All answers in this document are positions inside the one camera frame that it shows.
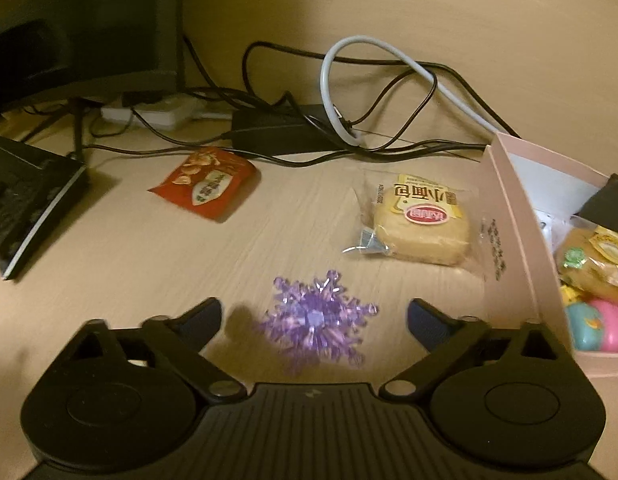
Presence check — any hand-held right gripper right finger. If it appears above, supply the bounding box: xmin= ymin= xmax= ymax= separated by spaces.
xmin=379 ymin=298 xmax=576 ymax=403

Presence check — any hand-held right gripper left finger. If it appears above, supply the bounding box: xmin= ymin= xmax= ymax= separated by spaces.
xmin=49 ymin=297 xmax=246 ymax=403

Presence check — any purple plastic snowflake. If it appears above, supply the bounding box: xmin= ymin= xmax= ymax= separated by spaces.
xmin=258 ymin=270 xmax=380 ymax=377

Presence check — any pink cardboard box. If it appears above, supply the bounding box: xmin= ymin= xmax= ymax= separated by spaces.
xmin=481 ymin=131 xmax=618 ymax=379

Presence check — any packaged small bread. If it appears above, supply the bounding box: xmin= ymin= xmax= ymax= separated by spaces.
xmin=342 ymin=167 xmax=510 ymax=284
xmin=555 ymin=225 xmax=618 ymax=307

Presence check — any pink toy figure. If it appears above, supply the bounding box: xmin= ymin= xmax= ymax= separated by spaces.
xmin=566 ymin=299 xmax=618 ymax=354

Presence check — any black plush cat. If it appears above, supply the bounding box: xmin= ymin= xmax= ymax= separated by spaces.
xmin=580 ymin=173 xmax=618 ymax=234

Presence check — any red snack packet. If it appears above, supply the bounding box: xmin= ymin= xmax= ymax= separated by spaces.
xmin=148 ymin=147 xmax=261 ymax=224

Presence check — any black power adapter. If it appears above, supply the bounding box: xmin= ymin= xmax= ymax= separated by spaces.
xmin=231 ymin=104 xmax=351 ymax=157

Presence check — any white power strip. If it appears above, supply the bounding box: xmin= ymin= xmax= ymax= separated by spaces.
xmin=100 ymin=94 xmax=201 ymax=129

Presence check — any black monitor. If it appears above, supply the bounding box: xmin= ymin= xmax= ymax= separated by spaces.
xmin=0 ymin=0 xmax=186 ymax=113

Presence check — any grey cable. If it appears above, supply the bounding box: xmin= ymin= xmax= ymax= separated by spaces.
xmin=321 ymin=35 xmax=520 ymax=150

